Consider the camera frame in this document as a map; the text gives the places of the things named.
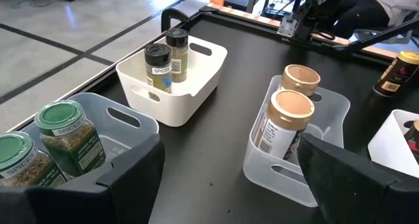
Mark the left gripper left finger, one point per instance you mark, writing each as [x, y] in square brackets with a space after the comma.
[137, 184]

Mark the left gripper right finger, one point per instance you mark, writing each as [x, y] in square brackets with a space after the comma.
[343, 191]

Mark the green-lid spice jar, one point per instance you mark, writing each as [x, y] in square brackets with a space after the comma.
[23, 161]
[68, 142]

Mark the tan-lid spice jar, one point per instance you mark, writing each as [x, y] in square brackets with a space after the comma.
[300, 80]
[284, 129]

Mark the black-lid spice jar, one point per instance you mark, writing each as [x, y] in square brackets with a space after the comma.
[158, 70]
[179, 53]

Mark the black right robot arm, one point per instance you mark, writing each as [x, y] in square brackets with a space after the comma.
[314, 8]

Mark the clear plastic bin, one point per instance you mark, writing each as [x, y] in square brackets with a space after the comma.
[131, 132]
[330, 112]

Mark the white plastic bin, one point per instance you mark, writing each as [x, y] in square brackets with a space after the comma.
[196, 86]
[389, 142]

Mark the black diagonal support strut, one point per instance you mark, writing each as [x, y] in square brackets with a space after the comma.
[376, 37]

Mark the grey chair seat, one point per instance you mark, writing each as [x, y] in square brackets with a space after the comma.
[370, 35]

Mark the person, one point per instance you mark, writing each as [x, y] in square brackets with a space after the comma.
[360, 11]

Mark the black clamp bracket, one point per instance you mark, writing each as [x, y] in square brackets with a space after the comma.
[168, 16]

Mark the black metal cart frame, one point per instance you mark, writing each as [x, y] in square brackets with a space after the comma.
[242, 1]

